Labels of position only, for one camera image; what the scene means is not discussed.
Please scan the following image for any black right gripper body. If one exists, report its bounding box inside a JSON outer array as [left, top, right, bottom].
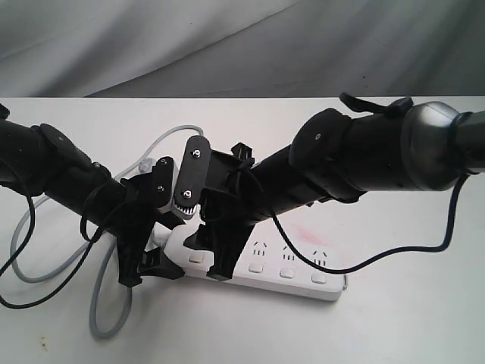
[[200, 143, 254, 258]]

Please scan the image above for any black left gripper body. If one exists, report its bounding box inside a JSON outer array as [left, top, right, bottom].
[[109, 172, 158, 287]]

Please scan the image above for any white five-outlet power strip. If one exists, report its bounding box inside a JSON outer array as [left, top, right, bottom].
[[149, 224, 348, 302]]

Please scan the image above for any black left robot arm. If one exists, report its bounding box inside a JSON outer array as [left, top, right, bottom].
[[1, 107, 185, 287]]

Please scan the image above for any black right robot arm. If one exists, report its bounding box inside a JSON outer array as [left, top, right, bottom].
[[183, 93, 484, 281]]

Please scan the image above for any grey backdrop cloth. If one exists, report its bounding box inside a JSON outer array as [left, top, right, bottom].
[[1, 1, 484, 98]]

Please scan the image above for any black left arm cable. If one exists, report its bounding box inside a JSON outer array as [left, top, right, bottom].
[[0, 158, 130, 309]]

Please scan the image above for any grey wall plug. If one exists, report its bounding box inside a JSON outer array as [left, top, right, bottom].
[[139, 158, 152, 173]]

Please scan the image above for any grey power cord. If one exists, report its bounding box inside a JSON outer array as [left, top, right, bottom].
[[10, 124, 205, 340]]

